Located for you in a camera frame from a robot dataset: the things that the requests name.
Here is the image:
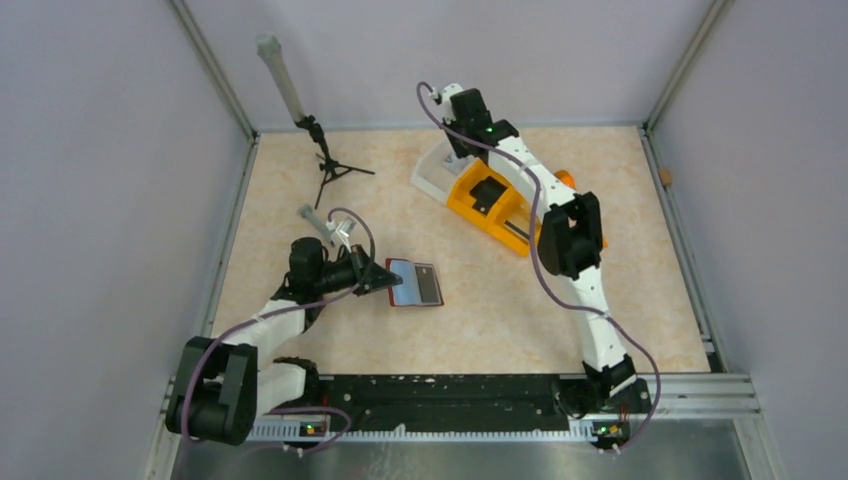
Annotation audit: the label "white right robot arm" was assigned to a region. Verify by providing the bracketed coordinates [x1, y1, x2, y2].
[430, 84, 638, 405]

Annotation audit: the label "black mini tripod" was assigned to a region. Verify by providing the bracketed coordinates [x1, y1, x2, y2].
[294, 115, 376, 209]

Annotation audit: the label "grey tube on tripod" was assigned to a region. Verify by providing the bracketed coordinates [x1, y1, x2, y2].
[256, 33, 306, 127]

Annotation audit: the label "small brown wall knob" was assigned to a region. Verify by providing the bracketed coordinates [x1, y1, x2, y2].
[658, 168, 673, 188]

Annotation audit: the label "white plastic bin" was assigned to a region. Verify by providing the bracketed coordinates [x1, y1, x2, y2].
[410, 141, 472, 205]

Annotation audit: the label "red card holder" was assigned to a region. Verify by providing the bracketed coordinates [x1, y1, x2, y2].
[385, 258, 437, 308]

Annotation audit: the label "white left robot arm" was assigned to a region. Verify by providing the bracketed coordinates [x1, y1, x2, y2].
[165, 237, 403, 445]

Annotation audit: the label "orange plastic cylinder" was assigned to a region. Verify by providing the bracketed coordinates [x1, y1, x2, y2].
[554, 169, 608, 249]

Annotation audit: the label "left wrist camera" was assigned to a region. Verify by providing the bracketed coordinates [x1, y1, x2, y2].
[325, 218, 357, 251]

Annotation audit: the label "dark grey credit card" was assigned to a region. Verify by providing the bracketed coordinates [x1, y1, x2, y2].
[415, 264, 443, 306]

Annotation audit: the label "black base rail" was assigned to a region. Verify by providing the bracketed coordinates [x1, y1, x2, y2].
[289, 374, 651, 433]

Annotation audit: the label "yellow plastic double bin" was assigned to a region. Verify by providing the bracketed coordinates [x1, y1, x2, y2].
[446, 159, 531, 257]

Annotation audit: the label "black cards in yellow bin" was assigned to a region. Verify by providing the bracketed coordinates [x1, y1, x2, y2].
[469, 176, 507, 215]

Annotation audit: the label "silver card in white bin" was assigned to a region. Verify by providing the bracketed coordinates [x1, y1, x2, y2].
[443, 154, 463, 168]

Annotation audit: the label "grey toy block bar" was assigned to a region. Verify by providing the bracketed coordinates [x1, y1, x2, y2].
[297, 204, 336, 247]

